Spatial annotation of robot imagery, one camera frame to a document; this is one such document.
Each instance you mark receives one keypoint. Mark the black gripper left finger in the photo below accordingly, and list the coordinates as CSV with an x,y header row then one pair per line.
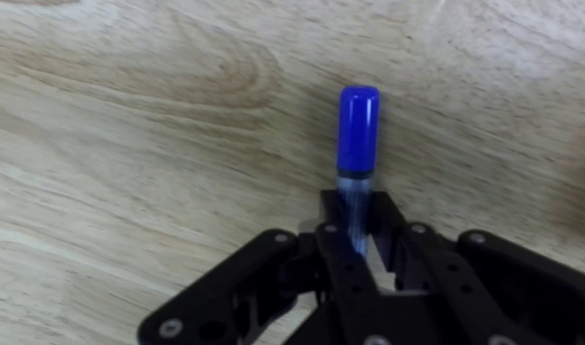
x,y
258,284

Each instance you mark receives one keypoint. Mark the blue pen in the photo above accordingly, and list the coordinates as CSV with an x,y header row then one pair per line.
x,y
358,141

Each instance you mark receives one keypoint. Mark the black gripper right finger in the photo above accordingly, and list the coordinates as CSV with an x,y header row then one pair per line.
x,y
492,290

